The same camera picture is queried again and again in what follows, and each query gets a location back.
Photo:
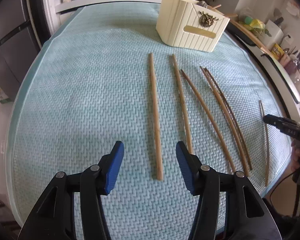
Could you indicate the cream ribbed utensil holder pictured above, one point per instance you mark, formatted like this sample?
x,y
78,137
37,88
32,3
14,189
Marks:
x,y
186,24

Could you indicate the yellow snack packet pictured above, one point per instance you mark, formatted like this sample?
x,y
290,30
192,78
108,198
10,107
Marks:
x,y
277,52

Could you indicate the wooden chopstick two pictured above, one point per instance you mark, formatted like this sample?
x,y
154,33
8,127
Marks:
x,y
183,106

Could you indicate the grey double door refrigerator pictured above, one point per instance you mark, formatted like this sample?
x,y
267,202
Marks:
x,y
18,45

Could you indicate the wooden chopstick one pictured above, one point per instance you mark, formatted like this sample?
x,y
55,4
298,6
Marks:
x,y
157,139

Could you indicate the wooden chopstick six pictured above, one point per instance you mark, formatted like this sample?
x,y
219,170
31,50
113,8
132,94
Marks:
x,y
267,150

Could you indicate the wooden cutting board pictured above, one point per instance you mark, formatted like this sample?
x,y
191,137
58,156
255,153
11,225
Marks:
x,y
252,37

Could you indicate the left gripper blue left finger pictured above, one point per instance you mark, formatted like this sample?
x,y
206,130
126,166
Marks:
x,y
96,181

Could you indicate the person's right hand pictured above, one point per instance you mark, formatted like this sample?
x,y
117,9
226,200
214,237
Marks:
x,y
295,155

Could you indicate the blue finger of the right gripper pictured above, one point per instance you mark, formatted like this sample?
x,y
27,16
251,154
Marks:
x,y
281,123

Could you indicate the white knife block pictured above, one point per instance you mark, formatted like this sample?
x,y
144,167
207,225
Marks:
x,y
272,33

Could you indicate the yellow green cloth bundle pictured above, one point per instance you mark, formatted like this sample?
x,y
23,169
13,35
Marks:
x,y
253,25

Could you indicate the light blue woven mat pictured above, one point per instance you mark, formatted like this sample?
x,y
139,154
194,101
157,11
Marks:
x,y
90,87

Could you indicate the wooden chopstick five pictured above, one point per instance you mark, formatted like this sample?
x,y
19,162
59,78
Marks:
x,y
231,119

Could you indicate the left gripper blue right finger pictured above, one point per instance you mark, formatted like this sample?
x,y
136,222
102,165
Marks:
x,y
203,181

